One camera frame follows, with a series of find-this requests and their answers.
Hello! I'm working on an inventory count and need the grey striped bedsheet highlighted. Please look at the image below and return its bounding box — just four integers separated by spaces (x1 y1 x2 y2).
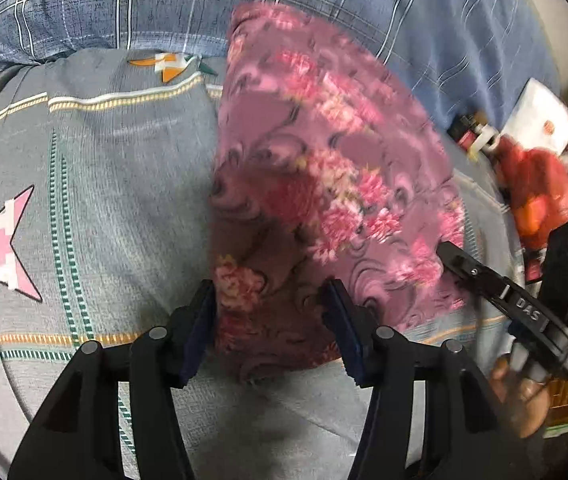
0 50 532 480

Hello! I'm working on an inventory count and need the dark small bottle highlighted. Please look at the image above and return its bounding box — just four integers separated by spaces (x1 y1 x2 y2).
448 114 500 158

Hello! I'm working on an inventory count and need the blue plaid blanket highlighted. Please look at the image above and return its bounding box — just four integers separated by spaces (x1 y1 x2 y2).
0 0 562 131

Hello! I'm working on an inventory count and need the red plastic bag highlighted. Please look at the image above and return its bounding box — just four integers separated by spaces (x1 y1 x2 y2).
494 137 568 251

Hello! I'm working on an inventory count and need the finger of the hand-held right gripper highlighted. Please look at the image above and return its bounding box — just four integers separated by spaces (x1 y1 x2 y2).
436 241 552 333

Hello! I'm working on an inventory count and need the purple floral shirt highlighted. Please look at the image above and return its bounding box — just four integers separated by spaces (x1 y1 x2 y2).
209 1 467 383

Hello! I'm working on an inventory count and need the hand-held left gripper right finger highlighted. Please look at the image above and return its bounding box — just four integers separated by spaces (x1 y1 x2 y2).
324 279 547 480

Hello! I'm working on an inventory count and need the white box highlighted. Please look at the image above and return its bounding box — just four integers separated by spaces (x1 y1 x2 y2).
501 77 568 156

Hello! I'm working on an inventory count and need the person's right hand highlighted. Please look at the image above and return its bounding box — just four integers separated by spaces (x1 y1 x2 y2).
488 355 552 438

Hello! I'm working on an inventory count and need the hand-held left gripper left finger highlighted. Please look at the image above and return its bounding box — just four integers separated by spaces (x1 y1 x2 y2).
8 279 219 480

